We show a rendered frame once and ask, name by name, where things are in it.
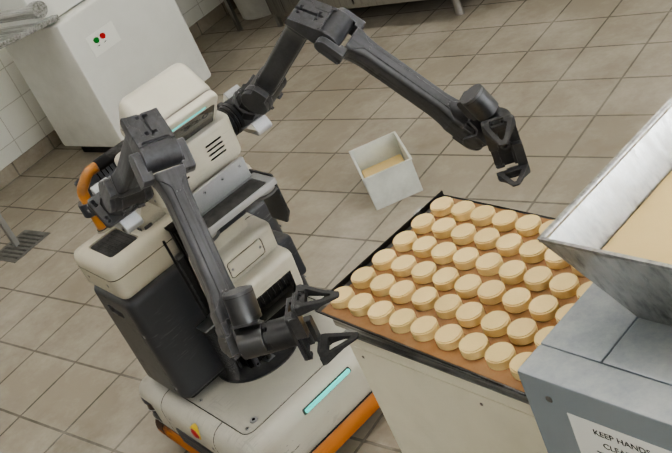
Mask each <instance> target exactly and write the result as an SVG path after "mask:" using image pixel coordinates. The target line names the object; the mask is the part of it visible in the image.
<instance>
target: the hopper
mask: <svg viewBox="0 0 672 453"><path fill-rule="evenodd" d="M537 239H538V240H539V242H540V243H543V244H544V245H545V246H547V247H548V248H549V249H550V250H552V251H553V252H554V253H556V254H557V255H558V256H559V257H561V258H562V259H563V260H565V261H566V262H567V263H568V264H570V265H571V266H572V267H574V268H575V269H576V270H577V271H579V272H580V273H581V274H583V275H584V276H585V277H586V278H588V279H589V280H590V281H592V282H593V283H594V284H595V285H597V286H598V287H599V288H601V289H602V290H603V291H604V292H606V293H607V294H608V295H610V296H611V297H612V298H614V299H615V300H616V301H617V302H619V303H620V304H621V305H623V306H624V307H625V308H626V309H628V310H629V311H630V312H632V313H633V314H634V315H635V316H637V317H639V318H643V319H647V320H651V321H654V322H658V323H662V324H666V325H669V326H672V97H671V98H670V99H669V100H668V101H667V102H666V103H665V104H664V105H663V106H662V107H661V108H660V109H659V110H658V112H657V113H656V114H655V115H654V116H653V117H652V118H651V119H650V120H649V121H648V122H647V123H646V124H645V125H644V126H643V127H642V128H641V129H640V130H639V132H638V133H637V134H636V135H635V136H634V137H633V138H632V139H631V140H630V141H629V142H628V143H627V144H626V145H625V146H624V147H623V148H622V149H621V150H620V151H619V153H618V154H617V155H616V156H615V157H614V158H613V159H612V160H611V161H610V162H609V163H608V164H607V165H606V166H605V167H604V168H603V169H602V170H601V171H600V172H599V174H598V175H597V176H596V177H595V178H594V179H593V180H592V181H591V182H590V183H589V184H588V185H587V186H586V187H585V188H584V189H583V190H582V191H581V192H580V193H579V195H578V196H577V197H576V198H575V199H574V200H573V201H572V202H571V203H570V204H569V205H568V206H567V207H566V208H565V209H564V210H563V211H562V212H561V213H560V215H559V216H558V217H557V218H556V219H555V220H554V221H553V222H552V223H551V224H550V225H549V226H548V227H547V228H546V229H545V230H544V231H543V232H542V233H541V234H540V236H539V237H538V238H537Z"/></svg>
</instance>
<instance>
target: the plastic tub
mask: <svg viewBox="0 0 672 453"><path fill-rule="evenodd" d="M349 153H350V155H351V158H352V160H353V162H354V164H355V166H356V168H357V170H358V172H359V174H360V176H361V178H362V181H363V183H364V185H365V187H366V189H367V191H368V193H369V195H370V197H371V199H372V201H373V203H374V205H375V207H376V210H379V209H382V208H384V207H386V206H388V205H391V204H393V203H395V202H397V201H400V200H402V199H404V198H406V197H409V196H411V195H413V194H416V193H418V192H420V191H422V190H423V188H422V186H421V183H420V181H419V178H418V176H417V173H416V171H415V168H414V165H413V163H412V157H411V156H410V154H409V152H408V151H407V149H406V148H405V146H404V144H403V143H402V141H401V140H400V138H399V136H398V135H397V133H396V132H395V131H394V132H391V133H389V134H387V135H385V136H382V137H380V138H378V139H376V140H373V141H371V142H369V143H367V144H364V145H362V146H360V147H357V148H355V149H353V150H351V151H349Z"/></svg>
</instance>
